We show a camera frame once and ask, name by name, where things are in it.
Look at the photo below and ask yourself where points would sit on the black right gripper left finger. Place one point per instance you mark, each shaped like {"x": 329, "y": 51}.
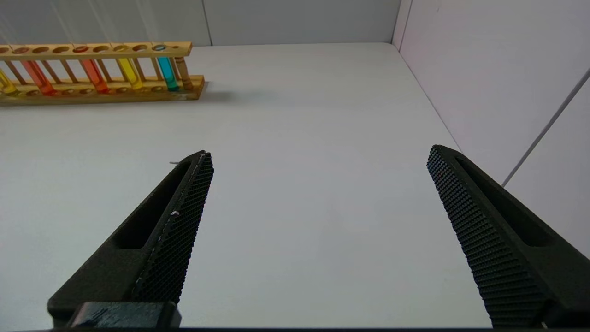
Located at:
{"x": 138, "y": 258}

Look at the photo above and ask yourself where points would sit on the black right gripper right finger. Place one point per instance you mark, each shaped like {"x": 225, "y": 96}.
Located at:
{"x": 507, "y": 253}

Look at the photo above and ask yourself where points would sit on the test tube with yellow pigment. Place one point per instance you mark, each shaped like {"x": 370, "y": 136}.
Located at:
{"x": 6, "y": 85}
{"x": 130, "y": 74}

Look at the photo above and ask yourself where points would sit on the wooden test tube rack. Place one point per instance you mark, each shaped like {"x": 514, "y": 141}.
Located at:
{"x": 106, "y": 94}

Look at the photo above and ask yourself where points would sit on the test tube with blue pigment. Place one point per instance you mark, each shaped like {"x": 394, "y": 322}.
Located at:
{"x": 167, "y": 74}

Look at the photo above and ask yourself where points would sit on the test tube with orange pigment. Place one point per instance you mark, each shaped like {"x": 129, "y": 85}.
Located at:
{"x": 94, "y": 76}
{"x": 39, "y": 78}

